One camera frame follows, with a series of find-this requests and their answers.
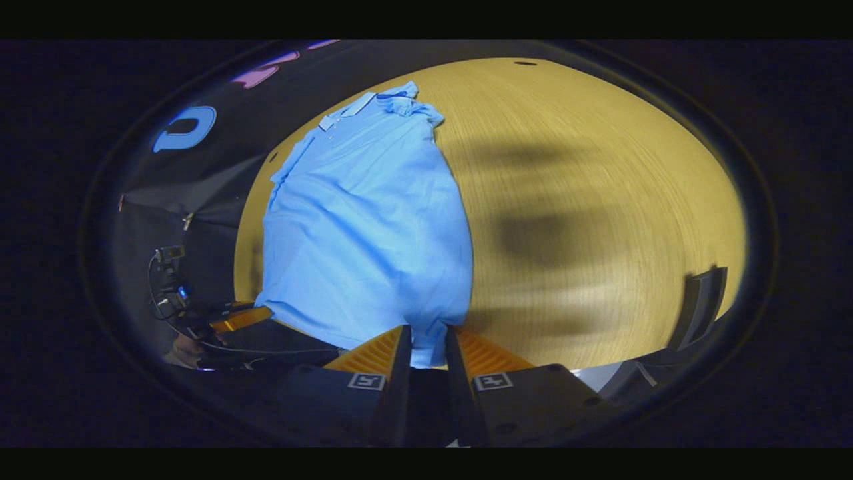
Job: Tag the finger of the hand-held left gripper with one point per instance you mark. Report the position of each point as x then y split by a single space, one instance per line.
240 319

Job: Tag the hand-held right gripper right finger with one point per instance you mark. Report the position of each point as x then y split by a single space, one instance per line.
460 393

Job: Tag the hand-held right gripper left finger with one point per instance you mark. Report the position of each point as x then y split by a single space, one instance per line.
398 393

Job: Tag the light blue T-shirt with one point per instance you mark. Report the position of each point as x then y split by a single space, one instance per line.
366 226

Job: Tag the white cloth clip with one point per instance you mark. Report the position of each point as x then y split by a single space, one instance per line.
188 220

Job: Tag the black backdrop cloth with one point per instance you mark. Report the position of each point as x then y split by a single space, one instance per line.
220 180

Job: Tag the black chair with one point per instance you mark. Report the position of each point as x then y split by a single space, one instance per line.
700 306

